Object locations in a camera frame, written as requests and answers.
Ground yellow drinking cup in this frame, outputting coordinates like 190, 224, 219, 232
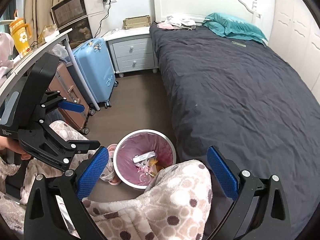
9, 9, 32, 59

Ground white desk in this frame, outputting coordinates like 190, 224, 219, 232
1, 28, 100, 111

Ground white microwave oven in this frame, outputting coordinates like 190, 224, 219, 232
52, 0, 104, 31

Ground person's left hand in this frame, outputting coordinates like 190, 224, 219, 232
0, 136, 31, 160

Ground teal pillow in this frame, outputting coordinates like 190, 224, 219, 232
202, 12, 268, 45

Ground light blue suitcase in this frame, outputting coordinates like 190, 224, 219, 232
73, 38, 118, 108

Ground brown suitcase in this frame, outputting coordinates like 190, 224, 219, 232
48, 61, 95, 135

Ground beige curtain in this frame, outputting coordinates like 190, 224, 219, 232
24, 0, 61, 38

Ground white bed headboard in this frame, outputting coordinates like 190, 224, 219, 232
153, 0, 261, 25

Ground white grey nightstand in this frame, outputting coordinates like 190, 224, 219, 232
103, 27, 158, 77

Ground dark grey bed cover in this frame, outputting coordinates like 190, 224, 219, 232
150, 24, 319, 239

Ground black charger cable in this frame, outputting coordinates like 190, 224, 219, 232
93, 0, 112, 39

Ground white pink clothes pile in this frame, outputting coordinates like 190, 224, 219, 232
157, 16, 196, 30

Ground white trash bin pink liner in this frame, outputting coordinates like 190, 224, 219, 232
113, 129, 176, 190

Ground white rectangular box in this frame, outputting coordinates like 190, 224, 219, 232
132, 151, 156, 164

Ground pink slipper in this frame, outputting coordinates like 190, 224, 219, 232
100, 144, 121, 186

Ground white wardrobe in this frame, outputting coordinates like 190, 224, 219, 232
268, 0, 320, 100

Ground green ruler strip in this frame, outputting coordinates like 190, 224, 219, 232
231, 41, 247, 48

